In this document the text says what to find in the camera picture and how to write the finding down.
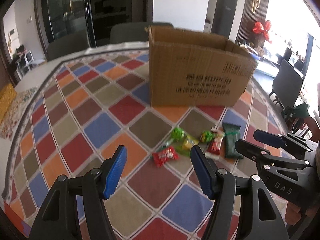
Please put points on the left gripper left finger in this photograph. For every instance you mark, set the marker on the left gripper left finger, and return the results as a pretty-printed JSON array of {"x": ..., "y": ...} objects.
[{"x": 112, "y": 169}]

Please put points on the dark green snack packet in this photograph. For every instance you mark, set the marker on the dark green snack packet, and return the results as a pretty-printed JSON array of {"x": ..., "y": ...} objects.
[{"x": 232, "y": 135}]

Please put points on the colourful checkered tablecloth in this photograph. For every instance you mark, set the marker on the colourful checkered tablecloth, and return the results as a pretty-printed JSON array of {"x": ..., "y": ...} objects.
[{"x": 83, "y": 110}]

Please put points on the yellow green candy packet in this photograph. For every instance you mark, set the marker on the yellow green candy packet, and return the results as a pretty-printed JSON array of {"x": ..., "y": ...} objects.
[{"x": 184, "y": 146}]

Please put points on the red bow decoration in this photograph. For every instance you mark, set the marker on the red bow decoration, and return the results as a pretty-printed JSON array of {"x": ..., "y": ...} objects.
[{"x": 263, "y": 29}]

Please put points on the patterned placemat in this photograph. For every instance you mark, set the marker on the patterned placemat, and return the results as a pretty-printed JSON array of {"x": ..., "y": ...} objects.
[{"x": 14, "y": 112}]

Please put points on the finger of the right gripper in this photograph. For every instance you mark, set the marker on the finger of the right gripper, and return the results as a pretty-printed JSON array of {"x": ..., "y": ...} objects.
[
  {"x": 263, "y": 157},
  {"x": 273, "y": 140}
]

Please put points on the brown cardboard box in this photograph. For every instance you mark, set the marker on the brown cardboard box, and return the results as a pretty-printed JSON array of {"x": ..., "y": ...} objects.
[{"x": 191, "y": 68}]

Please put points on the grey dining chair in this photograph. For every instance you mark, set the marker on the grey dining chair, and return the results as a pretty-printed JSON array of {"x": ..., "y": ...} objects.
[
  {"x": 68, "y": 44},
  {"x": 133, "y": 31}
]

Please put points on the black glass sliding door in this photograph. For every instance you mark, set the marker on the black glass sliding door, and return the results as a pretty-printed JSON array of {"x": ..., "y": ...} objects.
[{"x": 58, "y": 18}]

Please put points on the green bag on chair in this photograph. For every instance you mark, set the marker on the green bag on chair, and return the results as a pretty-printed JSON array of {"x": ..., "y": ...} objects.
[{"x": 290, "y": 114}]

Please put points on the white TV cabinet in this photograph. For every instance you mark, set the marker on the white TV cabinet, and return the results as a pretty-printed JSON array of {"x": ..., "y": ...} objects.
[{"x": 265, "y": 66}]

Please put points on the dark side chair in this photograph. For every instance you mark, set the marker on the dark side chair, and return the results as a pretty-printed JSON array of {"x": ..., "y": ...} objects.
[{"x": 287, "y": 85}]

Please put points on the grey dining chair left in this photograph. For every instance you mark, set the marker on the grey dining chair left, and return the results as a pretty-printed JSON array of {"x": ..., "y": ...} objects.
[{"x": 68, "y": 44}]

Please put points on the green lollipop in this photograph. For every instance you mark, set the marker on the green lollipop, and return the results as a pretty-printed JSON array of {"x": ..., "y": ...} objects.
[
  {"x": 208, "y": 136},
  {"x": 176, "y": 135}
]

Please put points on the red white snack packet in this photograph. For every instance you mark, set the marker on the red white snack packet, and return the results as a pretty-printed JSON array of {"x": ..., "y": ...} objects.
[{"x": 214, "y": 146}]

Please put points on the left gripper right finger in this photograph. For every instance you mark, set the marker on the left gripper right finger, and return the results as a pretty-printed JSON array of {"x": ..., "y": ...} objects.
[{"x": 205, "y": 170}]

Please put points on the grey dining chair right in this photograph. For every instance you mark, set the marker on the grey dining chair right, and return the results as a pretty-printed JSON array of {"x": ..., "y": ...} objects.
[{"x": 133, "y": 31}]

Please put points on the red candy packet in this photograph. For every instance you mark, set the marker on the red candy packet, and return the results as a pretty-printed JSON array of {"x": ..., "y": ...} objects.
[{"x": 165, "y": 155}]

